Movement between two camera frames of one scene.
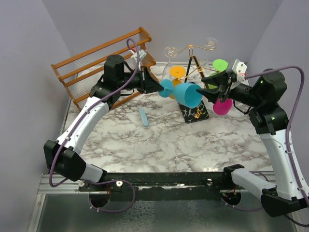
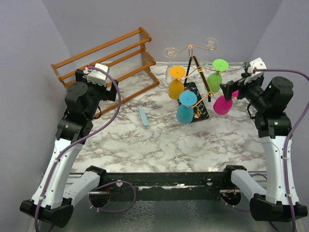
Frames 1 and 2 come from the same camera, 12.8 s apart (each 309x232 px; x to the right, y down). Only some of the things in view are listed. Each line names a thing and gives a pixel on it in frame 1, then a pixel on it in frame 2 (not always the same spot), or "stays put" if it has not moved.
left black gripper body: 138,80 → 98,92
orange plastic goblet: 176,72 stays put
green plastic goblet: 220,65 stays put
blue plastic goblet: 185,94 → 185,111
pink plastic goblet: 223,108 stays put
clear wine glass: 211,44 stays put
